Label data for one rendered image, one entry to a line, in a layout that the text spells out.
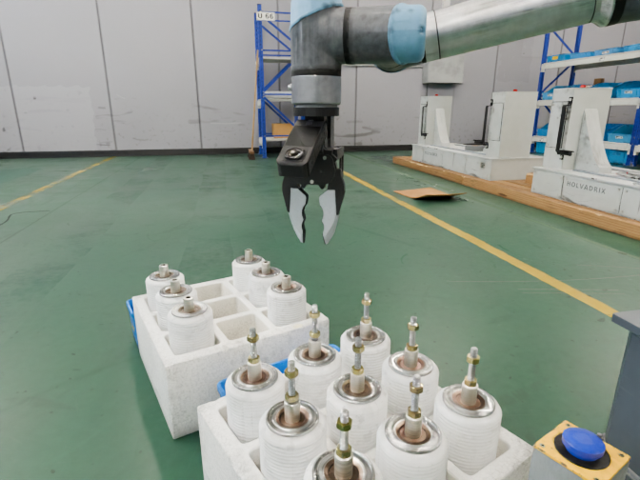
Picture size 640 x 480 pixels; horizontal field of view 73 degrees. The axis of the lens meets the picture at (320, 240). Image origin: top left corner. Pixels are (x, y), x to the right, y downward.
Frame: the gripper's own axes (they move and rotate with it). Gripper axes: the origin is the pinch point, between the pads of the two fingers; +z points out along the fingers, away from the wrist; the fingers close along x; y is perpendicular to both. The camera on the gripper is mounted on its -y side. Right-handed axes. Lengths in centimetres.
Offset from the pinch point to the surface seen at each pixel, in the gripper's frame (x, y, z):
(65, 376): 71, 15, 47
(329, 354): -2.5, 0.7, 21.8
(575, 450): -34.0, -22.8, 14.6
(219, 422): 13.1, -11.4, 29.2
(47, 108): 489, 455, -20
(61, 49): 462, 468, -95
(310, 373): -0.4, -4.0, 22.9
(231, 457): 8.1, -17.9, 29.2
